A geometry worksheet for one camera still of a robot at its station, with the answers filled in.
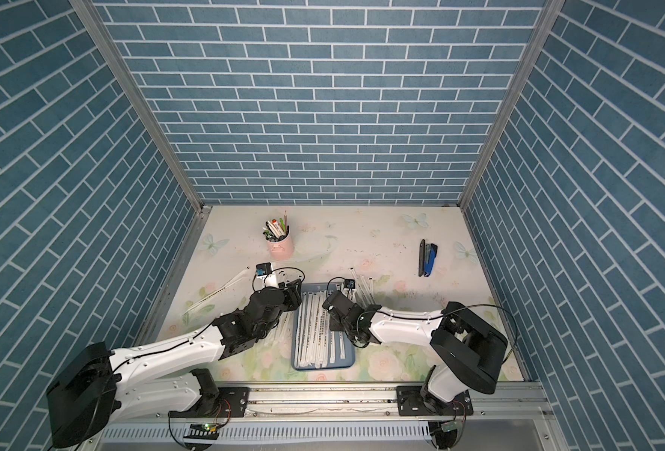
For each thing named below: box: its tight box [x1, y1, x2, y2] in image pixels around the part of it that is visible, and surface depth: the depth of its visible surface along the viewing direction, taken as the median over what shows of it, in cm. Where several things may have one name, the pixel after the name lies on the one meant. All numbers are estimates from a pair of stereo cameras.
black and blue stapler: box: [417, 238, 439, 278], surface depth 104 cm
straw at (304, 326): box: [298, 292, 312, 368], surface depth 86 cm
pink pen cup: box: [265, 228, 294, 262], surface depth 99 cm
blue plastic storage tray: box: [291, 282, 356, 372], surface depth 84 cm
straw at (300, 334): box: [293, 293, 306, 368], surface depth 84 cm
